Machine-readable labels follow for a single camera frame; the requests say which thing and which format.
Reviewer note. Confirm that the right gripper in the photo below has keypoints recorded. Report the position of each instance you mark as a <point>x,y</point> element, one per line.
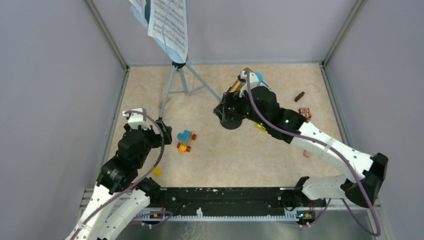
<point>230,99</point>

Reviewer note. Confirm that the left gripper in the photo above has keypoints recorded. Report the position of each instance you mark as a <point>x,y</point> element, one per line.
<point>166,130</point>

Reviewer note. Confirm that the sheet music page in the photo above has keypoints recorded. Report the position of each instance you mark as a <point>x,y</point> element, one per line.
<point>168,25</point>
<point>141,11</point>

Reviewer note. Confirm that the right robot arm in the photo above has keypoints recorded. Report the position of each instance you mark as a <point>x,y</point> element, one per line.
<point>361,175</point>

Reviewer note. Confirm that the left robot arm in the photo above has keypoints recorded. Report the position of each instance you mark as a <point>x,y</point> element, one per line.
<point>118,194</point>

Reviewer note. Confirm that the black microphone stand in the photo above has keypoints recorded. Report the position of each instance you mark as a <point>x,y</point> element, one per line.
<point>231,124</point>

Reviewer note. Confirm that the toy block car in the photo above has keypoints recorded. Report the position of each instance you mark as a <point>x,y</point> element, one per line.
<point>185,139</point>

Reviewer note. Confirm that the yellow toy brick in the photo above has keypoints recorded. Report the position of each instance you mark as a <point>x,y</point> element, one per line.
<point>156,171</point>

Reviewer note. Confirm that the yellow owl toy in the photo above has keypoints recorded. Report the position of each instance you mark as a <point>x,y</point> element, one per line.
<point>261,128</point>

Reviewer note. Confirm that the light wooden block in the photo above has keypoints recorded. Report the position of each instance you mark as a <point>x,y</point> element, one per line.
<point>163,103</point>

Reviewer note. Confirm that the blue card box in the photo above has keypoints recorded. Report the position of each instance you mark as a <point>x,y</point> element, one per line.
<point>264,84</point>

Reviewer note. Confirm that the dark brown wooden block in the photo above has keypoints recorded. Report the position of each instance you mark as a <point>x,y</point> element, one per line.
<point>299,96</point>

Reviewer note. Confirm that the wooden block pair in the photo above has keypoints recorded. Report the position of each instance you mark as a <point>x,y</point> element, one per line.
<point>307,154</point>

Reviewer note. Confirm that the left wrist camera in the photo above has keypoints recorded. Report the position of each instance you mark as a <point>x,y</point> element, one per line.
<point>136,118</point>

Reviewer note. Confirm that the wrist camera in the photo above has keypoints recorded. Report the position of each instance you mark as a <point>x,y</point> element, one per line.
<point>136,118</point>
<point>252,78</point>

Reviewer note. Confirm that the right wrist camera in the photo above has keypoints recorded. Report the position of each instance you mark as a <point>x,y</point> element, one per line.
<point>252,78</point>

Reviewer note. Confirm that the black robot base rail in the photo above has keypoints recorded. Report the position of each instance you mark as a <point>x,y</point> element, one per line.
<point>232,201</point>

